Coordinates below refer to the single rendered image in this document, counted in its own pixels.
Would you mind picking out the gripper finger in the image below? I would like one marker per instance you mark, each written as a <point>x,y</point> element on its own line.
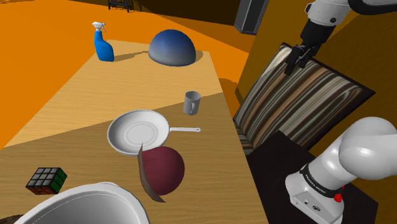
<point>304,57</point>
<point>292,60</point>

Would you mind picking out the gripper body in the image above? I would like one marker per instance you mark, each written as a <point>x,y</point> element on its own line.
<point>316,34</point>

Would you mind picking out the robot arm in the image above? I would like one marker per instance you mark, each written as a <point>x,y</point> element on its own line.
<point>356,155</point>

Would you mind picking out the dark grey cabinet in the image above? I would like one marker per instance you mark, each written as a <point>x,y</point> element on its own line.
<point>249,15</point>

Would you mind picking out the grey mug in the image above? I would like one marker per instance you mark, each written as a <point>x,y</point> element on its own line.
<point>189,104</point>

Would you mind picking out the blue grey dome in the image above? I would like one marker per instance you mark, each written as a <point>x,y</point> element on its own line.
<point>172,49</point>

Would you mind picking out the maroon cap with brown brim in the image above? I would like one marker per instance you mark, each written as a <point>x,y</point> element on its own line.
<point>164,170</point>

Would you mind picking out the white frying pan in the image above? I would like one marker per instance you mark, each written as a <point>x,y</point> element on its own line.
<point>136,131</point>

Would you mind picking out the blue spray bottle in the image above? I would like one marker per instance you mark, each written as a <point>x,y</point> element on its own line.
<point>103,49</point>

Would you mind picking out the large white bowl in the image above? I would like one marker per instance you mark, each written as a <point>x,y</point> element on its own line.
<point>86,204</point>

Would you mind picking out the puzzle cube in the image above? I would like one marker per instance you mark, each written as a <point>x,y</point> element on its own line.
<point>46,180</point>

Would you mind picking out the brown textured object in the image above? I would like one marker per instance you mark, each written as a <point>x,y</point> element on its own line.
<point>9,219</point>

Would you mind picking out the dark furniture frame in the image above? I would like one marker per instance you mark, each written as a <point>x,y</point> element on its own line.
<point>119,3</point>

